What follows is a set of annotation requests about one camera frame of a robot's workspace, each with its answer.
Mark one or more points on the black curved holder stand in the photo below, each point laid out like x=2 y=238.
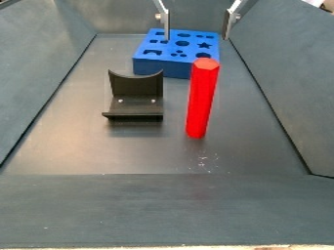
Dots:
x=136 y=97

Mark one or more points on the blue foam shape board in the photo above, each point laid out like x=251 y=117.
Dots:
x=173 y=55

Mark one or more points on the red hexagonal peg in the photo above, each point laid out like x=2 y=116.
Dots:
x=203 y=82

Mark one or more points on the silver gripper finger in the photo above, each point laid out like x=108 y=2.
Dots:
x=162 y=17
x=231 y=16

